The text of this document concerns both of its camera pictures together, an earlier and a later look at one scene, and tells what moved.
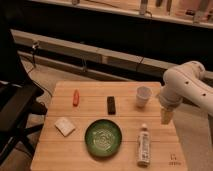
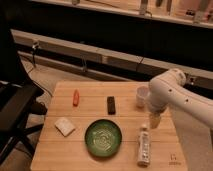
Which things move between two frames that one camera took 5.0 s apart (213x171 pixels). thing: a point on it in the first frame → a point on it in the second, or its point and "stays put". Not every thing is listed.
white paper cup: (143, 94) stays put
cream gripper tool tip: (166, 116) → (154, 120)
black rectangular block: (111, 105) stays put
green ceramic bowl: (103, 137) stays put
